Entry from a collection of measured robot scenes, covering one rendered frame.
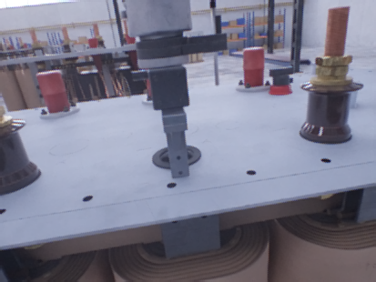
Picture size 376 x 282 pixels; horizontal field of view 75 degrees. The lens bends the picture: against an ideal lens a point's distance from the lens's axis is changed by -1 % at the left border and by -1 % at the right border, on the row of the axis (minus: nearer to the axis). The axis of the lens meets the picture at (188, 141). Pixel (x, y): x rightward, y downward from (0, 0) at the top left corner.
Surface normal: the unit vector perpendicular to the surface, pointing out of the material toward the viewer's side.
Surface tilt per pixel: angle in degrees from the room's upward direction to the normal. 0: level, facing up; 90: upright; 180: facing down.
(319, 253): 90
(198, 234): 90
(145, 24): 90
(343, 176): 11
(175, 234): 90
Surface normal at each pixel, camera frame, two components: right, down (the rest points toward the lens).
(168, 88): 0.13, 0.36
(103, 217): -0.07, -0.83
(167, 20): 0.36, 0.33
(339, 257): -0.21, 0.39
